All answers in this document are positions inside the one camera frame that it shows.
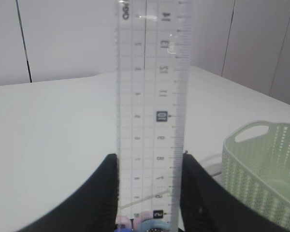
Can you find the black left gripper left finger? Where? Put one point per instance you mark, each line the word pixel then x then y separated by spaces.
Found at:
pixel 92 208

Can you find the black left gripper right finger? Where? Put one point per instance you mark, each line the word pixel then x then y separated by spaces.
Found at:
pixel 207 207

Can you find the pink purple scissors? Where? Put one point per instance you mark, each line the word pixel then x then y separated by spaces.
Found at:
pixel 126 223

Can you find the blue scissors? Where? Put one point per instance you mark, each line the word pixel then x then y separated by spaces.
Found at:
pixel 152 223

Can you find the clear plastic ruler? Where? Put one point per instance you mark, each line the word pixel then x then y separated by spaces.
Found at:
pixel 152 64

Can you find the black mesh pen cup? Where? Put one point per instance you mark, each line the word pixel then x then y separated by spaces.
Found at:
pixel 157 230

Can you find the pale green woven basket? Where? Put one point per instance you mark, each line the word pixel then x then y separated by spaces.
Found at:
pixel 256 169

